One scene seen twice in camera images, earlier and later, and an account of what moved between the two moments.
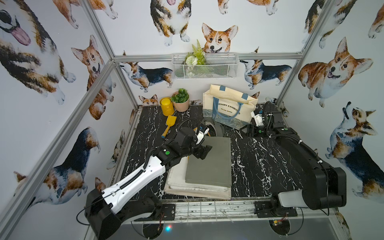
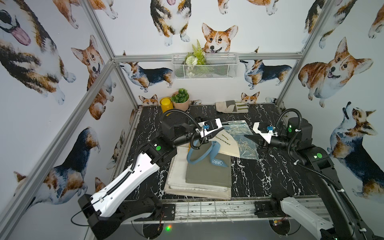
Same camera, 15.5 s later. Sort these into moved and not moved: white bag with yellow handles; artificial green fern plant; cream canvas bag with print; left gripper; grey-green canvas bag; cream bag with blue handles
Moved: left gripper; cream bag with blue handles
Not moved: cream canvas bag with print; artificial green fern plant; white bag with yellow handles; grey-green canvas bag
